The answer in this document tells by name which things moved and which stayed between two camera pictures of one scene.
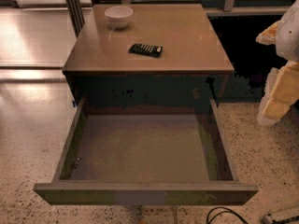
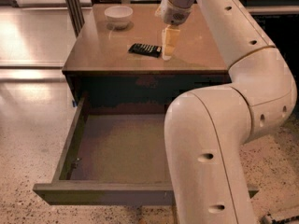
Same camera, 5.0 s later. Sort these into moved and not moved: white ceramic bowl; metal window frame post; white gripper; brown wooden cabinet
Moved: white gripper
Not moved: white ceramic bowl; brown wooden cabinet; metal window frame post
